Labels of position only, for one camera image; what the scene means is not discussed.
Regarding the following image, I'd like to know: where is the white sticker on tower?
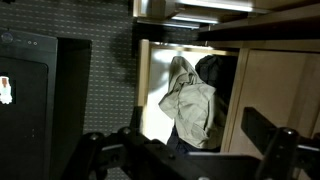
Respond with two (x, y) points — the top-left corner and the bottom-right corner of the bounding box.
(0, 75), (14, 105)

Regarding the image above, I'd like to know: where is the khaki garment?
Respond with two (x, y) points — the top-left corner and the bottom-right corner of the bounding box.
(158, 55), (229, 150)

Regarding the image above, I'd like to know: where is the navy blue garment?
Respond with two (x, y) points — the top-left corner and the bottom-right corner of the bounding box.
(165, 124), (223, 156)

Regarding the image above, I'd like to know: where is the black bundled garment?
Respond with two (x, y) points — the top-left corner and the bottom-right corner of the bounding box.
(194, 54), (238, 104)

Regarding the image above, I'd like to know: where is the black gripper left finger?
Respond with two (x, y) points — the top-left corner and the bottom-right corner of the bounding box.
(61, 105), (181, 180)

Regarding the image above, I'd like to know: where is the black computer tower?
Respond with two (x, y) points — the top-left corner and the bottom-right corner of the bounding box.
(0, 28), (93, 180)

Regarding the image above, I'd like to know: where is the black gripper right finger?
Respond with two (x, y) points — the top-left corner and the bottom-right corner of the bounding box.
(241, 106), (320, 180)

